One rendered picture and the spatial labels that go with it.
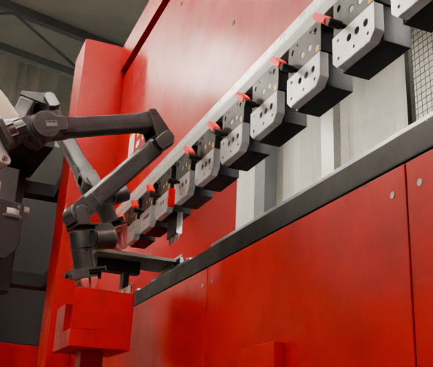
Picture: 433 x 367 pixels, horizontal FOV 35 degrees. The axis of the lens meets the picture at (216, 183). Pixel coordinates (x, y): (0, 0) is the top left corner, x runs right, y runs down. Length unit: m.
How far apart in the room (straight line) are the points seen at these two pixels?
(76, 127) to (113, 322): 0.56
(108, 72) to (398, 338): 2.74
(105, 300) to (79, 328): 0.10
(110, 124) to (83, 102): 1.37
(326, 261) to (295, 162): 7.58
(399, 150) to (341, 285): 0.23
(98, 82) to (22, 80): 7.17
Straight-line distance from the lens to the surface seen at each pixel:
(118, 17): 9.45
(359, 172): 1.08
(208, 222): 3.39
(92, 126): 2.02
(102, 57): 3.54
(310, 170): 8.46
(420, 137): 0.97
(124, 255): 2.22
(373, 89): 8.11
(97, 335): 1.83
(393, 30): 1.39
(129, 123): 2.08
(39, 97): 2.56
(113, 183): 1.98
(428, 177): 0.94
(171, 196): 2.23
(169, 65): 2.71
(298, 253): 1.21
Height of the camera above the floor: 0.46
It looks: 20 degrees up
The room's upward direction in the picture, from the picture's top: 3 degrees clockwise
